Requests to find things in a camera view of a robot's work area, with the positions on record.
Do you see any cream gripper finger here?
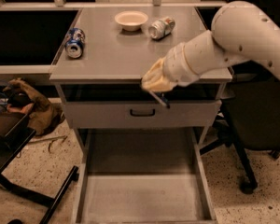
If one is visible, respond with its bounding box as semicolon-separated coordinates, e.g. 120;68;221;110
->
141;58;164;85
141;77;176;92

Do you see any blue rxbar wrapper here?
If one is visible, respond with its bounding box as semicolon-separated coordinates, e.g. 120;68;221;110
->
148;91;170;108

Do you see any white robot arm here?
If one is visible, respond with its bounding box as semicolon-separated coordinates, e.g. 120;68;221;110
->
141;1;280;92

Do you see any closed grey upper drawer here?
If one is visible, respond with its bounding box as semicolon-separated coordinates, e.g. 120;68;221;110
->
63;101;221;129

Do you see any grey metal drawer cabinet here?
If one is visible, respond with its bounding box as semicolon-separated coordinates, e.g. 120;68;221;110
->
50;7;231;144

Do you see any open grey lower drawer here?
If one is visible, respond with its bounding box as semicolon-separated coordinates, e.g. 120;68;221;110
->
71;128;217;224

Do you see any silver soda can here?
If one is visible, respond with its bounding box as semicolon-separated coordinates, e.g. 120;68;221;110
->
148;17;175;40

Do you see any white paper bowl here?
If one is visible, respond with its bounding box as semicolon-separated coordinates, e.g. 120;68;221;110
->
115;11;148;32

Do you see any blue pepsi can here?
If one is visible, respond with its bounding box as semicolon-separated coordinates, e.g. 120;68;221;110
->
64;28;85;59

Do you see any black office chair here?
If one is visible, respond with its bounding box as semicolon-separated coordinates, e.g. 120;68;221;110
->
200;0;280;194

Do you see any brown cloth bag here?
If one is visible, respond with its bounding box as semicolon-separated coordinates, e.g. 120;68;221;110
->
3;78;64;136

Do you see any black side table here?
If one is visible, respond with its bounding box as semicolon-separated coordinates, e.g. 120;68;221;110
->
0;113;78;224

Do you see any black drawer handle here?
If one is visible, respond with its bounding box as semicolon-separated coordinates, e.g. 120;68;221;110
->
130;109;156;117

